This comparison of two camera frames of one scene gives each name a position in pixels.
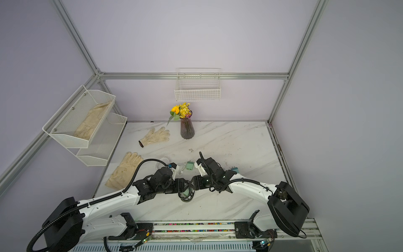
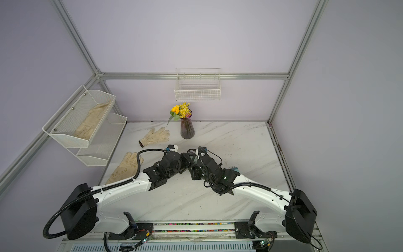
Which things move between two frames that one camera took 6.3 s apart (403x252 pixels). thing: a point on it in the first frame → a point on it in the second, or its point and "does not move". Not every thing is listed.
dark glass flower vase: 187,128 does not move
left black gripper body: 173,187 → 184,161
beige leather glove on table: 120,178 does not move
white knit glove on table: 161,135 does not move
